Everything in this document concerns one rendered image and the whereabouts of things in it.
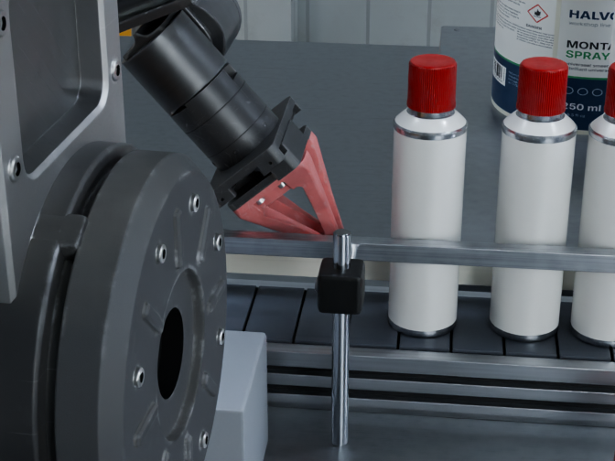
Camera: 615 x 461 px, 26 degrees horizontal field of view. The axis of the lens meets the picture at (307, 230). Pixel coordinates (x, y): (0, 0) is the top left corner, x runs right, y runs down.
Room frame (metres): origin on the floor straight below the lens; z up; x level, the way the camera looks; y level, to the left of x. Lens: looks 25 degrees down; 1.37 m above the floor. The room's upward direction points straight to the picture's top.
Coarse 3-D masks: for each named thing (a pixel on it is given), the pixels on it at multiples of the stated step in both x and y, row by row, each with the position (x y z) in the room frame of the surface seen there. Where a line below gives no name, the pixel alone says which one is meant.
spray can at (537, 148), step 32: (544, 64) 0.87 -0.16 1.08; (544, 96) 0.85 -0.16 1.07; (512, 128) 0.86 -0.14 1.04; (544, 128) 0.85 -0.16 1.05; (576, 128) 0.86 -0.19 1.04; (512, 160) 0.85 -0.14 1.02; (544, 160) 0.85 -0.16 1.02; (512, 192) 0.85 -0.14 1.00; (544, 192) 0.85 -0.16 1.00; (512, 224) 0.85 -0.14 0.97; (544, 224) 0.85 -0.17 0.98; (512, 288) 0.85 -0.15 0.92; (544, 288) 0.85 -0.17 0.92; (512, 320) 0.85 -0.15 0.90; (544, 320) 0.85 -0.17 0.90
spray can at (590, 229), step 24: (600, 120) 0.86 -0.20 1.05; (600, 144) 0.85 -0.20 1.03; (600, 168) 0.85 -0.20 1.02; (600, 192) 0.84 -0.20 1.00; (600, 216) 0.84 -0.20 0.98; (600, 240) 0.84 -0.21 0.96; (576, 288) 0.86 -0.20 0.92; (600, 288) 0.84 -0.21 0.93; (576, 312) 0.85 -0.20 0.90; (600, 312) 0.84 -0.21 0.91; (576, 336) 0.85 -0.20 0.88; (600, 336) 0.84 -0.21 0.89
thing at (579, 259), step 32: (288, 256) 0.85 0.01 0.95; (320, 256) 0.85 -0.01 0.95; (384, 256) 0.84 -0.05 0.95; (416, 256) 0.84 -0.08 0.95; (448, 256) 0.84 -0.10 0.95; (480, 256) 0.83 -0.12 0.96; (512, 256) 0.83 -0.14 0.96; (544, 256) 0.83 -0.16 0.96; (576, 256) 0.83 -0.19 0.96; (608, 256) 0.82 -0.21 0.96
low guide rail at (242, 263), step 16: (240, 256) 0.93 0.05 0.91; (256, 256) 0.92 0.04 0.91; (272, 256) 0.92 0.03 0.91; (240, 272) 0.93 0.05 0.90; (256, 272) 0.92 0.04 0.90; (272, 272) 0.92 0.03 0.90; (288, 272) 0.92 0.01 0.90; (304, 272) 0.92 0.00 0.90; (368, 272) 0.91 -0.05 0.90; (384, 272) 0.91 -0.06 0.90; (464, 272) 0.91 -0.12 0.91; (480, 272) 0.90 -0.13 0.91
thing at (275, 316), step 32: (288, 288) 0.93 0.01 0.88; (256, 320) 0.88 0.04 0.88; (288, 320) 0.88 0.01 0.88; (320, 320) 0.88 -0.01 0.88; (352, 320) 0.88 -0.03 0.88; (384, 320) 0.88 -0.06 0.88; (480, 320) 0.88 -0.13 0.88; (448, 352) 0.84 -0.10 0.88; (480, 352) 0.83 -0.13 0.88; (512, 352) 0.83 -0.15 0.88; (544, 352) 0.83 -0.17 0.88; (576, 352) 0.83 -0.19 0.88; (608, 352) 0.83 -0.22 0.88
